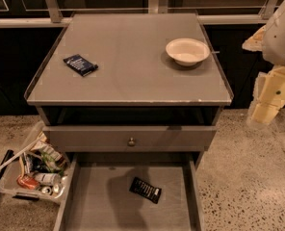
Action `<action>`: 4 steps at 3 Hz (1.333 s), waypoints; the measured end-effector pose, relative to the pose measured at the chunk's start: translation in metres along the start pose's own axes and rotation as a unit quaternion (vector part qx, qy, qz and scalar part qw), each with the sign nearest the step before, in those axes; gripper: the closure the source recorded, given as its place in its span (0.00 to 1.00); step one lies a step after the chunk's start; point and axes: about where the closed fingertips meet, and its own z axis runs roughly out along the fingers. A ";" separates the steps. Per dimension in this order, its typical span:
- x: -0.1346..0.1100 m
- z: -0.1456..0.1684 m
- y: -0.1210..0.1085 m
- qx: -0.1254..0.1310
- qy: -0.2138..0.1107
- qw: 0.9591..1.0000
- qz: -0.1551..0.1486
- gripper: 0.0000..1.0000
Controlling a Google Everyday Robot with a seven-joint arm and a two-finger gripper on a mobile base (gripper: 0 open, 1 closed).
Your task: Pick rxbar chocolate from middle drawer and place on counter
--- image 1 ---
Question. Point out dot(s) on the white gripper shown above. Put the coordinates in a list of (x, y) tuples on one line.
[(281, 38)]

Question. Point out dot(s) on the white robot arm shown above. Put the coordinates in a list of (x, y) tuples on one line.
[(273, 45)]

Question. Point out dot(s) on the grey top drawer front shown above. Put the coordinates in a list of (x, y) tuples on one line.
[(78, 138)]

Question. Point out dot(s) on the round metal drawer knob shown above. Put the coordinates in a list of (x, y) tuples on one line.
[(131, 142)]

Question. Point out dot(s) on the grey drawer cabinet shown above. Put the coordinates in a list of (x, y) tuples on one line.
[(137, 83)]

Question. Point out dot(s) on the open grey middle drawer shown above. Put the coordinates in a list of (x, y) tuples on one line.
[(97, 196)]

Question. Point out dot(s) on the white paper bowl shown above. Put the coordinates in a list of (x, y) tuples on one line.
[(187, 51)]

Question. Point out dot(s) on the green white snack bag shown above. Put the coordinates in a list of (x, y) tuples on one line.
[(53, 160)]

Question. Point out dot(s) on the white can in bin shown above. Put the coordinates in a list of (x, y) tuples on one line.
[(47, 179)]

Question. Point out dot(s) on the clear plastic storage bin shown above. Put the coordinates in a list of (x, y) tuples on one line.
[(28, 163)]

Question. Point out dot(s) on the orange snack packet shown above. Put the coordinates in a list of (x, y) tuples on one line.
[(27, 182)]

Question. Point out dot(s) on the metal window railing frame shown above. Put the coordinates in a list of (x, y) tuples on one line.
[(58, 13)]

